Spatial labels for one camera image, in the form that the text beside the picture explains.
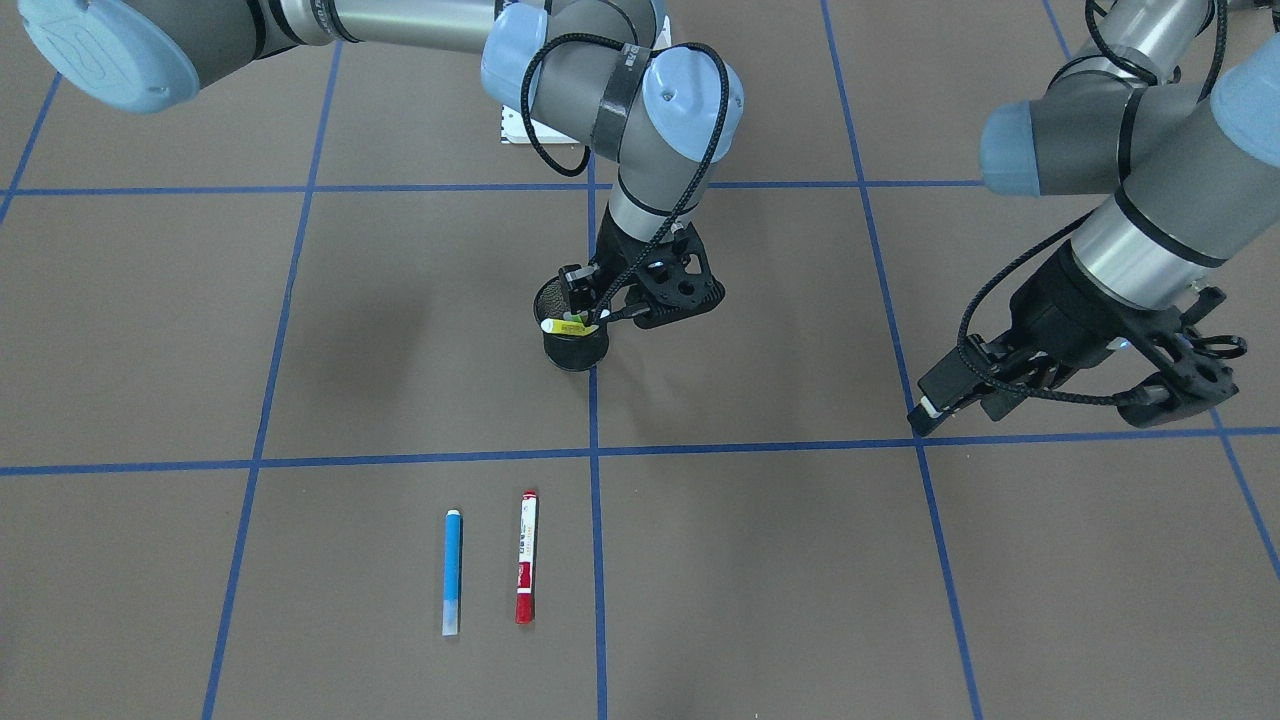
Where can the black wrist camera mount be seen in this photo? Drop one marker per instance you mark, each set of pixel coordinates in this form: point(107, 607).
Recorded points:
point(675, 282)

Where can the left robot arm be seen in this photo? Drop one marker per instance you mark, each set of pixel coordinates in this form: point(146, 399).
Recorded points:
point(1185, 157)

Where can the black mesh pen cup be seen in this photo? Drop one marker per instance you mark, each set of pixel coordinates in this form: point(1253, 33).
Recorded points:
point(570, 354)

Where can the yellow highlighter pen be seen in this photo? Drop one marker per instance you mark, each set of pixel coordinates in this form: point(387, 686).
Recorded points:
point(567, 328)

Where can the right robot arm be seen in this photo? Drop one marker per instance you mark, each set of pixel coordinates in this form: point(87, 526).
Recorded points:
point(594, 71)

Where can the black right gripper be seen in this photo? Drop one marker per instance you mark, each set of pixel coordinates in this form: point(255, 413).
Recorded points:
point(613, 251)

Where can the red white marker pen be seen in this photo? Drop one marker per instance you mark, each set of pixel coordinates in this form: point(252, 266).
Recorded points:
point(526, 557)

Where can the blue marker pen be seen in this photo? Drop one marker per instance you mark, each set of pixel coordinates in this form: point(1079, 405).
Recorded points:
point(452, 572)

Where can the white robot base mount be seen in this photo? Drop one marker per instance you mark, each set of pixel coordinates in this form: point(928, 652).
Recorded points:
point(557, 122)

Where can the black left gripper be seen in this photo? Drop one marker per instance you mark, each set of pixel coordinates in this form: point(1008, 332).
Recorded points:
point(1062, 310)

